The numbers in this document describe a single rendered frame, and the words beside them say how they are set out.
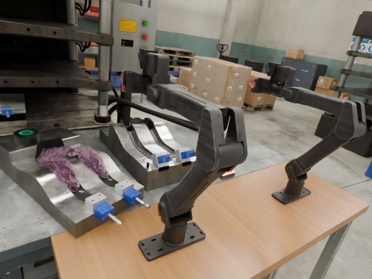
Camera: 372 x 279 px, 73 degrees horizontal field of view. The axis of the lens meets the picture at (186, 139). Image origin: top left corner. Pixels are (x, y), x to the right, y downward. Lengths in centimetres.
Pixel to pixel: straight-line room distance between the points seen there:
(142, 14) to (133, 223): 128
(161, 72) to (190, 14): 788
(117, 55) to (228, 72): 337
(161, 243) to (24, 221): 40
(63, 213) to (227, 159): 50
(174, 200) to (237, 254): 27
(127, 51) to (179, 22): 674
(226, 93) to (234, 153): 441
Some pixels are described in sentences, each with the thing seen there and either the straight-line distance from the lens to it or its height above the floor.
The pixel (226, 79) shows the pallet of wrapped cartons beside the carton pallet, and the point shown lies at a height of 68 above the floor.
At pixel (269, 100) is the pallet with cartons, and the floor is 24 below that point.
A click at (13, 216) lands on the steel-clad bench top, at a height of 80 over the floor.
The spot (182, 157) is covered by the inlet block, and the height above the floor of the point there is 91.
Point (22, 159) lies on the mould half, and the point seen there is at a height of 87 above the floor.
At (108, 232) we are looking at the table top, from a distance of 82.
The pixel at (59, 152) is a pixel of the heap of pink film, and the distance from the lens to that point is 102.
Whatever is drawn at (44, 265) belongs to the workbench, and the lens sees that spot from 100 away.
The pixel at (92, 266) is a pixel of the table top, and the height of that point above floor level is 80.
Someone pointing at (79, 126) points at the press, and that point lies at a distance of 156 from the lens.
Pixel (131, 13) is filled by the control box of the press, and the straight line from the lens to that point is 171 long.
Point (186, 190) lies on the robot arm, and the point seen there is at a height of 101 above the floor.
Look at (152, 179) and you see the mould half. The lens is 96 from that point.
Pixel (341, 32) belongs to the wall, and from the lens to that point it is 824.
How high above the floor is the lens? 137
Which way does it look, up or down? 23 degrees down
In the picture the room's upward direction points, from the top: 9 degrees clockwise
